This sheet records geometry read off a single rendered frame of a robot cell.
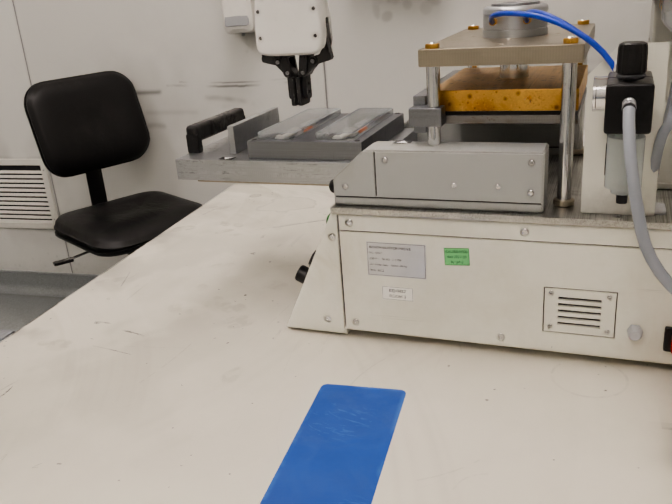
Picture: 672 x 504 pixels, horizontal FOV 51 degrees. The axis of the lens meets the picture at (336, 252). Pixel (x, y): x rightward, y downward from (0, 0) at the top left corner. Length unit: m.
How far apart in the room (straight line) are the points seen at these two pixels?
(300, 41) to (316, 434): 0.53
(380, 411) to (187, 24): 2.06
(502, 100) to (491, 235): 0.16
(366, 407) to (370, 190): 0.26
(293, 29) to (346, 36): 1.46
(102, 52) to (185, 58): 0.34
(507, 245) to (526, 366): 0.15
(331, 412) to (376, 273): 0.19
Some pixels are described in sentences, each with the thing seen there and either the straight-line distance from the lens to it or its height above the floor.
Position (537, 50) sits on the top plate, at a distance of 0.82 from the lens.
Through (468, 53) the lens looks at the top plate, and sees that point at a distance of 0.83.
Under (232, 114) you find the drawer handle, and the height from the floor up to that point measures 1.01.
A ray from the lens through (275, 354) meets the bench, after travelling 0.92.
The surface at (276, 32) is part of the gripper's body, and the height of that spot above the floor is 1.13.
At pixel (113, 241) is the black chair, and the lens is 2.34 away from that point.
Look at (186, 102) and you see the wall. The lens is 2.72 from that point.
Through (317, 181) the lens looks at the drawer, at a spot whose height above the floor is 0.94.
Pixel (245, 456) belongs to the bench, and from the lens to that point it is 0.75.
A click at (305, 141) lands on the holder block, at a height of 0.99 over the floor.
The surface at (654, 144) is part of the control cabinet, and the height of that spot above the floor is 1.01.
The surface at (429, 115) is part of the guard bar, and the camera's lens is 0.85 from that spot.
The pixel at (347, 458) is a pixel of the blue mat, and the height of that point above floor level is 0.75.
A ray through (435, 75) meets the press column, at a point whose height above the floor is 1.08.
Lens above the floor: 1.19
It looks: 21 degrees down
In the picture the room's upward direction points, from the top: 4 degrees counter-clockwise
